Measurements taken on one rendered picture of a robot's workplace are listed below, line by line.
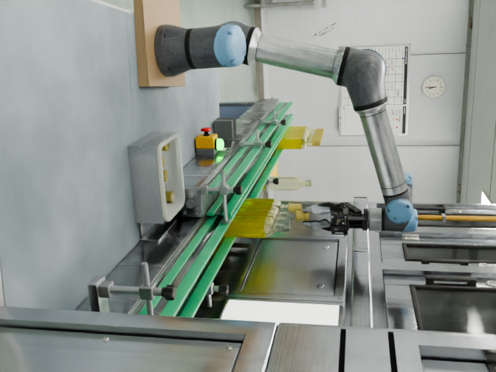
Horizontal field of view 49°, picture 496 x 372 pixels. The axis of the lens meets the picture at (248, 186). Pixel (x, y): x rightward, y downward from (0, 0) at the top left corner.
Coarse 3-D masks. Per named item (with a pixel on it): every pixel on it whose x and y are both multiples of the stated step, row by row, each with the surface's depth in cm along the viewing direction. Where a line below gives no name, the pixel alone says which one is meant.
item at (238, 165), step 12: (276, 108) 311; (288, 108) 309; (264, 120) 278; (264, 132) 252; (240, 156) 210; (252, 156) 208; (228, 168) 194; (240, 168) 193; (216, 180) 180; (228, 180) 180
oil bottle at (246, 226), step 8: (240, 216) 178; (248, 216) 178; (256, 216) 177; (264, 216) 177; (232, 224) 174; (240, 224) 174; (248, 224) 173; (256, 224) 173; (264, 224) 172; (272, 224) 173; (232, 232) 175; (240, 232) 175; (248, 232) 174; (256, 232) 174; (264, 232) 173; (272, 232) 174
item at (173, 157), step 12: (180, 144) 161; (156, 156) 146; (168, 156) 161; (180, 156) 161; (168, 168) 162; (180, 168) 162; (168, 180) 164; (180, 180) 163; (180, 192) 164; (168, 204) 162; (180, 204) 162; (168, 216) 153
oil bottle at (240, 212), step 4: (240, 212) 182; (244, 212) 181; (248, 212) 181; (252, 212) 181; (256, 212) 181; (260, 212) 181; (264, 212) 180; (268, 212) 180; (272, 212) 181; (268, 216) 178; (272, 216) 178; (276, 216) 180; (276, 220) 179
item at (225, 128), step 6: (216, 120) 230; (222, 120) 230; (228, 120) 229; (234, 120) 233; (216, 126) 230; (222, 126) 230; (228, 126) 229; (234, 126) 233; (216, 132) 231; (222, 132) 231; (228, 132) 230; (234, 132) 234; (222, 138) 231; (228, 138) 231
